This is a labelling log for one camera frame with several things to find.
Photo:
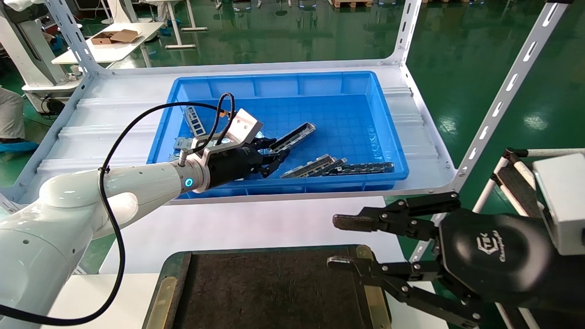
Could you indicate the long grey metal channel part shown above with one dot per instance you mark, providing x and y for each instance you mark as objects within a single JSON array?
[
  {"x": 297, "y": 135},
  {"x": 308, "y": 167}
]

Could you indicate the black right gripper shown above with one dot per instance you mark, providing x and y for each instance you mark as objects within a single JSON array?
[{"x": 498, "y": 256}]

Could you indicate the white machine base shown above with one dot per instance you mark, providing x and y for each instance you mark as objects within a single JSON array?
[{"x": 32, "y": 59}]

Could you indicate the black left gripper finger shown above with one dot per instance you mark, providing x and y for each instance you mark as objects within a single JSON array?
[{"x": 347, "y": 262}]

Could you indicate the white metal shelf rack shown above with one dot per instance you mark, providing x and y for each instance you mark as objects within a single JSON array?
[{"x": 91, "y": 132}]

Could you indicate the wooden pallet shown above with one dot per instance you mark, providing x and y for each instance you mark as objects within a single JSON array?
[{"x": 352, "y": 3}]

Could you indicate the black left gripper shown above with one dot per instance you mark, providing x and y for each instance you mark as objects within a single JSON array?
[{"x": 233, "y": 164}]

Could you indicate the white table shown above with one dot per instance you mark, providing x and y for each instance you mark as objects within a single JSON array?
[{"x": 114, "y": 50}]

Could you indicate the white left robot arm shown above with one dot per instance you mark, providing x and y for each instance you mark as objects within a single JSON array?
[{"x": 68, "y": 196}]

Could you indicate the person in white trousers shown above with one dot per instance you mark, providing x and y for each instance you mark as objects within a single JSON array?
[{"x": 11, "y": 114}]

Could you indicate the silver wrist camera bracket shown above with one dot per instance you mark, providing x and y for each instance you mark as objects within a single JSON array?
[{"x": 205, "y": 153}]

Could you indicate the dark grey metal channel part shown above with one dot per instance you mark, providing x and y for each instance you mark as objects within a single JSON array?
[{"x": 339, "y": 163}]

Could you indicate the black container tray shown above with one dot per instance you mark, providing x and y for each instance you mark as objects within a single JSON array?
[{"x": 265, "y": 292}]

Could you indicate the blue plastic bin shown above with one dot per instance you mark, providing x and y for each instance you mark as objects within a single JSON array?
[{"x": 329, "y": 109}]

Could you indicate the white table leg frame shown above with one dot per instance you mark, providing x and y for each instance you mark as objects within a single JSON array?
[{"x": 175, "y": 25}]

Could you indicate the long black metal part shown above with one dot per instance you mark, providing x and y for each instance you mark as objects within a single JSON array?
[{"x": 365, "y": 167}]

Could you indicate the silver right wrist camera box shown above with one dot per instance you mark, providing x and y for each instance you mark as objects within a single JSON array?
[{"x": 564, "y": 201}]

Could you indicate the grey metal part with windows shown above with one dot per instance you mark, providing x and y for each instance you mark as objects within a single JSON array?
[{"x": 194, "y": 121}]

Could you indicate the open cardboard box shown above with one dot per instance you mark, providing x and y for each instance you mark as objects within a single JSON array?
[{"x": 123, "y": 35}]

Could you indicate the short silver stamped metal part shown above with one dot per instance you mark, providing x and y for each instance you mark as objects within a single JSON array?
[{"x": 174, "y": 157}]

